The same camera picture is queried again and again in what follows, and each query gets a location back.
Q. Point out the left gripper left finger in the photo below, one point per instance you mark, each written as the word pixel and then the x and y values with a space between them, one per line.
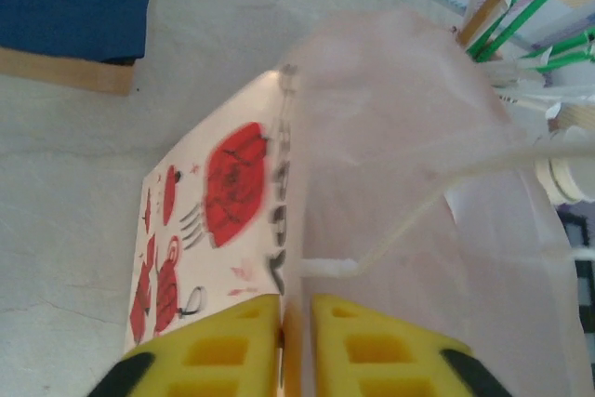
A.
pixel 209 360

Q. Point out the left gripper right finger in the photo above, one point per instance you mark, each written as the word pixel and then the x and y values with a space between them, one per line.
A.
pixel 381 360

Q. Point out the white red paper bag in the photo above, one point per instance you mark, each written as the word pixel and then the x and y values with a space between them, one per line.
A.
pixel 372 183

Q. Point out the shallow cardboard tray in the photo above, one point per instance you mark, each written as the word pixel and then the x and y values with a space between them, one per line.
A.
pixel 70 74

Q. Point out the wooden stirrer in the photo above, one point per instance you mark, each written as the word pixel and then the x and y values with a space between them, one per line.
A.
pixel 485 13

